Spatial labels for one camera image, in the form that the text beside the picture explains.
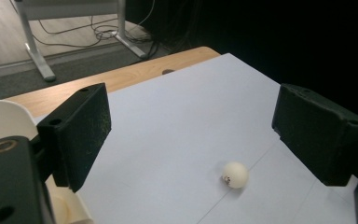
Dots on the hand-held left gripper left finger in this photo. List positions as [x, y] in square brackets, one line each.
[74, 137]

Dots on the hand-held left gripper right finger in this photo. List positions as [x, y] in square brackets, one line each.
[320, 133]

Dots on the white plastic storage bin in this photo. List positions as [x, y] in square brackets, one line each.
[3, 121]

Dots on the wooden table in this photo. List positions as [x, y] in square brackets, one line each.
[130, 76]

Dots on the dark table grommet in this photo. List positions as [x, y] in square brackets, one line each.
[167, 72]

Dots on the grey metal desk frame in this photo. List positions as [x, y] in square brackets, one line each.
[34, 53]

